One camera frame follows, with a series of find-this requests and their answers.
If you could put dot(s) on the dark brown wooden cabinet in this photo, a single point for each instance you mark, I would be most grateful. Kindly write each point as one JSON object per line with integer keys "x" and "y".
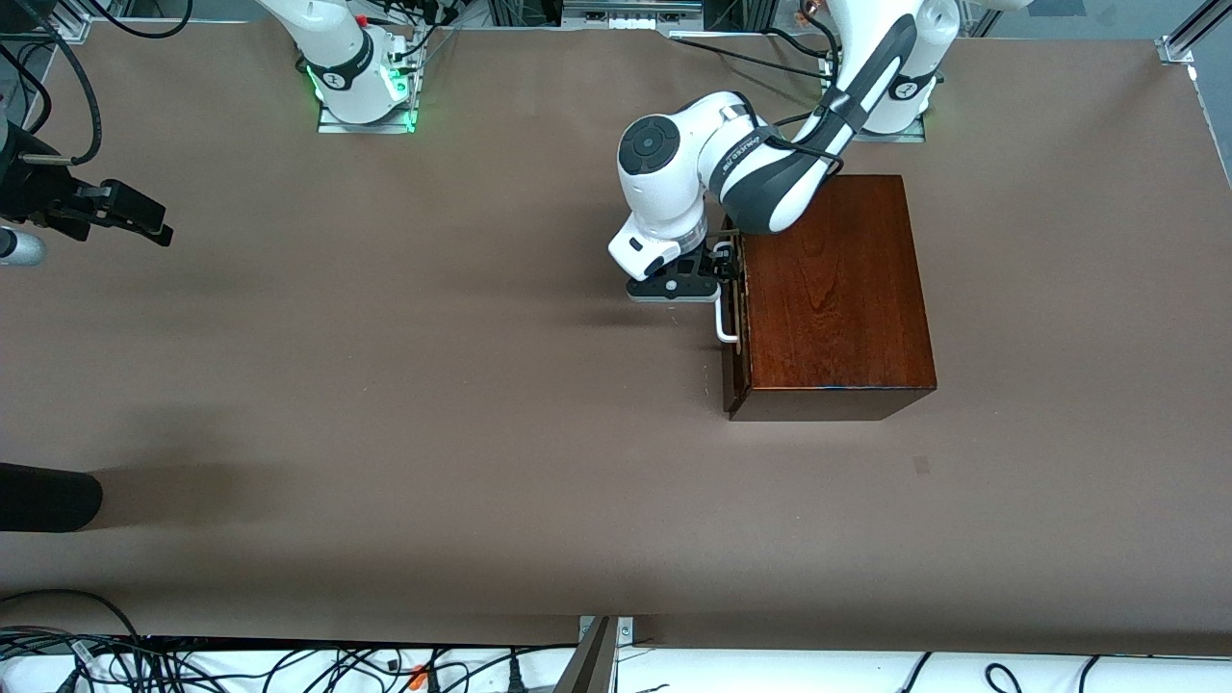
{"x": 837, "y": 308}

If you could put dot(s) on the black cylindrical object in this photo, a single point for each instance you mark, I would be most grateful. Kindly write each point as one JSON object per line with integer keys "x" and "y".
{"x": 48, "y": 497}

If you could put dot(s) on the silver electronics box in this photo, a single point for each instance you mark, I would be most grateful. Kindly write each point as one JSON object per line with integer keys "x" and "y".
{"x": 626, "y": 12}

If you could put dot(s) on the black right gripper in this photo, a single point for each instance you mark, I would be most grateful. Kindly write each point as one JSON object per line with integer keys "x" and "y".
{"x": 38, "y": 192}

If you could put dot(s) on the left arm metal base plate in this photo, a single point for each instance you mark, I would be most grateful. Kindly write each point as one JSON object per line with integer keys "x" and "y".
{"x": 910, "y": 135}

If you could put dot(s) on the aluminium frame profile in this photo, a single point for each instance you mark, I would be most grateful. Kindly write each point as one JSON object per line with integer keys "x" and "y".
{"x": 67, "y": 29}
{"x": 1179, "y": 48}

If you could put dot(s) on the aluminium corner bracket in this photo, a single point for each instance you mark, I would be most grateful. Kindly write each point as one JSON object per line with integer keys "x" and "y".
{"x": 626, "y": 630}

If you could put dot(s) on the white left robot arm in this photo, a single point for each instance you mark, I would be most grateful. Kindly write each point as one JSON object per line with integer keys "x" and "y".
{"x": 664, "y": 192}

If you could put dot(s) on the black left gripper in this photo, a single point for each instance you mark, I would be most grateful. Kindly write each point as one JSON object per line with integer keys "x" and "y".
{"x": 720, "y": 261}

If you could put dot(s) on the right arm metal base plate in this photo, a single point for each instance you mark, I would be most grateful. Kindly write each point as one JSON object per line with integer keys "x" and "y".
{"x": 332, "y": 125}

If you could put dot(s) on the grey metal post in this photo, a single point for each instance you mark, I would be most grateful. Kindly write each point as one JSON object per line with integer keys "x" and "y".
{"x": 587, "y": 669}

